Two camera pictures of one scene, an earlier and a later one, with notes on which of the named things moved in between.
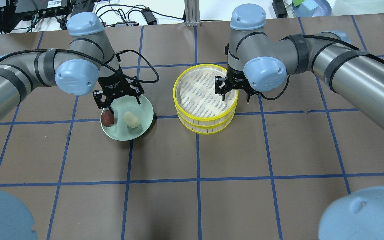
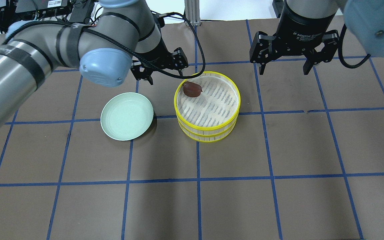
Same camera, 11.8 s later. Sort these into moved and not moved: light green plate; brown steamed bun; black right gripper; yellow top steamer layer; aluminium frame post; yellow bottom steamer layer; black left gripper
Moved: yellow top steamer layer; brown steamed bun; black right gripper; black left gripper; yellow bottom steamer layer
Not moved: light green plate; aluminium frame post
